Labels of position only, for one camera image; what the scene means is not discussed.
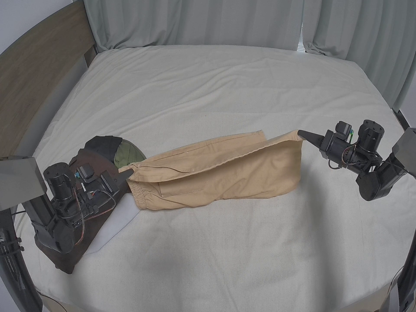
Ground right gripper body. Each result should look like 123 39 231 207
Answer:
318 131 349 169

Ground black garment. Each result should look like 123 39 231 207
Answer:
85 135 123 167

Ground green garment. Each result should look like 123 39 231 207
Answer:
113 141 146 169

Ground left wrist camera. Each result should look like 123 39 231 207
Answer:
77 163 95 183

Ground dark brown garment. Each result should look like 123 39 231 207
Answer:
34 148 129 274

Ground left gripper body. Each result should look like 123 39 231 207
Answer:
84 170 122 208

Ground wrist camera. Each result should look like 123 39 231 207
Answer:
336 120 353 139
77 163 95 183

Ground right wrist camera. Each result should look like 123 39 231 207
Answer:
336 120 353 139

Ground pale grey-green wide curtain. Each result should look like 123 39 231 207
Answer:
80 0 305 54

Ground bed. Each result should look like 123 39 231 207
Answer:
0 0 416 312

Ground white garment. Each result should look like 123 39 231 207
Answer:
84 193 144 257

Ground pale grey-green narrow curtain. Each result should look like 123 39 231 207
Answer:
302 0 416 110

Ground tan trousers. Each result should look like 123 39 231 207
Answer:
125 129 305 211

